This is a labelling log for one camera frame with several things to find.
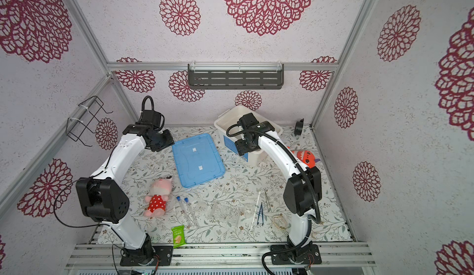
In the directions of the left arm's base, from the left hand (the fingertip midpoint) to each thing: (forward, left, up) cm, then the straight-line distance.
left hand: (170, 145), depth 88 cm
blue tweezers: (-26, -43, -17) cm, 53 cm away
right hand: (-1, -36, +1) cm, 36 cm away
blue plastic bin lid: (+3, -10, -17) cm, 20 cm away
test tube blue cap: (-23, -6, -18) cm, 30 cm away
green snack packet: (-37, -7, -16) cm, 41 cm away
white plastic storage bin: (+23, -28, -3) cm, 36 cm away
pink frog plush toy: (-17, +5, -13) cm, 21 cm away
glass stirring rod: (-19, -42, -17) cm, 49 cm away
